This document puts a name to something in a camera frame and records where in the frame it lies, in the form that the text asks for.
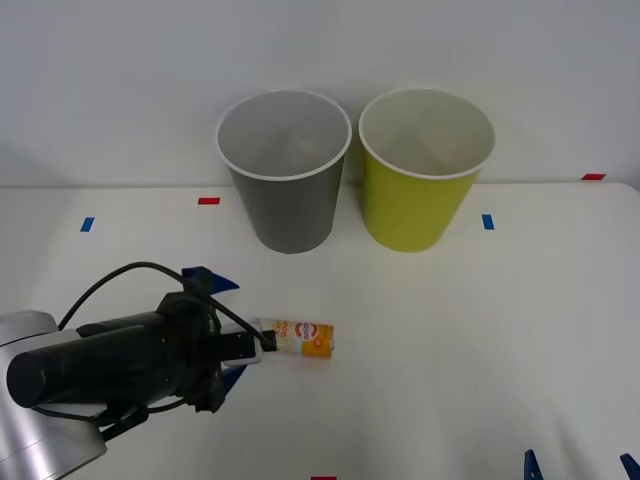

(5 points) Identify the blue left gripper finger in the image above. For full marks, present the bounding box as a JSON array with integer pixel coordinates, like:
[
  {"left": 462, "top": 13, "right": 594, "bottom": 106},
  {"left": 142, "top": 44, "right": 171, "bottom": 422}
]
[
  {"left": 219, "top": 363, "right": 250, "bottom": 393},
  {"left": 180, "top": 265, "right": 241, "bottom": 296}
]

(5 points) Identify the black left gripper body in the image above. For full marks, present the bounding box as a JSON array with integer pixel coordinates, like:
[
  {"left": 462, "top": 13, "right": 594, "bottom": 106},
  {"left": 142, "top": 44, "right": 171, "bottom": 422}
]
[{"left": 157, "top": 291, "right": 227, "bottom": 415}]

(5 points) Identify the orange and white drink can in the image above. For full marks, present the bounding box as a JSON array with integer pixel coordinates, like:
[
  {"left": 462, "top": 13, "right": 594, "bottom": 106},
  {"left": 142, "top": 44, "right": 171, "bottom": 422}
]
[{"left": 252, "top": 316, "right": 336, "bottom": 362}]

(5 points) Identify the grey plastic bin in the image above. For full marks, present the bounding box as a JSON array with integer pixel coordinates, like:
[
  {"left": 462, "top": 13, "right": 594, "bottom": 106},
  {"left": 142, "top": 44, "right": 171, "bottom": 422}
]
[{"left": 215, "top": 88, "right": 353, "bottom": 255}]

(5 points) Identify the yellow-green plastic bin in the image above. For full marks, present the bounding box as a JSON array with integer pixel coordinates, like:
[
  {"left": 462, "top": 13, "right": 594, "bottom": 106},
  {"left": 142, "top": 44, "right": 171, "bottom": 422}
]
[{"left": 357, "top": 87, "right": 497, "bottom": 253}]

